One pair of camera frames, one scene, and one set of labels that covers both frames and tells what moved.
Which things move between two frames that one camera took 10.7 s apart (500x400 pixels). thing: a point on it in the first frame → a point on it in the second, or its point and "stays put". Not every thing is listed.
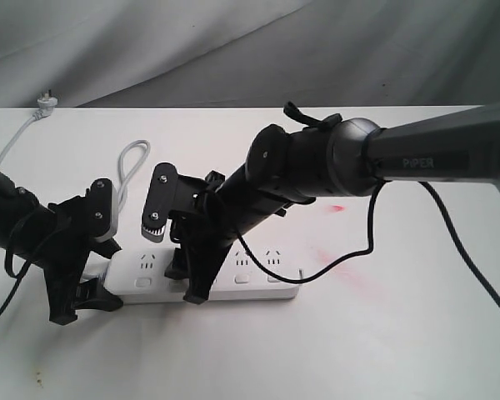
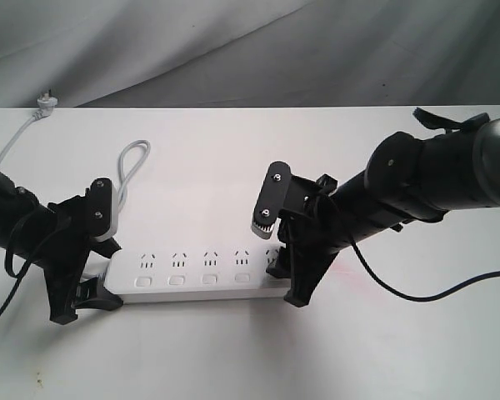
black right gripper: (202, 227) → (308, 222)
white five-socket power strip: (137, 276) stays put
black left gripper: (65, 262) stays put
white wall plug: (46, 104) stays put
